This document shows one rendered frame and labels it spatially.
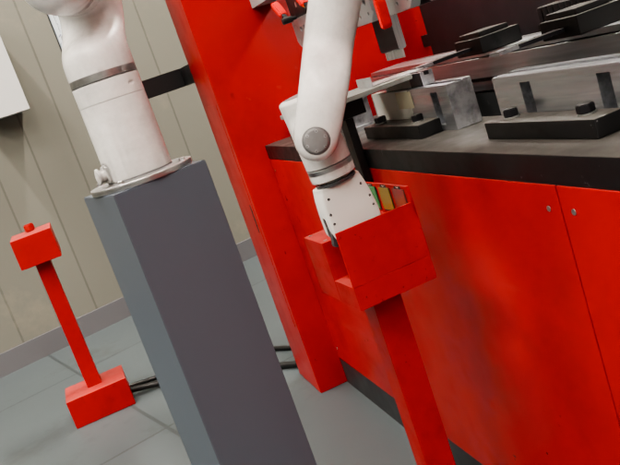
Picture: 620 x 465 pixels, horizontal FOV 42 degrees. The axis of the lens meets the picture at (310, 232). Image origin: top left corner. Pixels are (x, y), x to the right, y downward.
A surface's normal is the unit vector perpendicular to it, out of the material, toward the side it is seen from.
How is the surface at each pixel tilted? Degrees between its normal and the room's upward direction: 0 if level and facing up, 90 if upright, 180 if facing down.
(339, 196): 91
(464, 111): 90
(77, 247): 90
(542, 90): 90
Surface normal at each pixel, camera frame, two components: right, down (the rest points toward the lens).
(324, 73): 0.07, -0.39
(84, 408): 0.31, 0.11
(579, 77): -0.90, 0.36
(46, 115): 0.52, 0.02
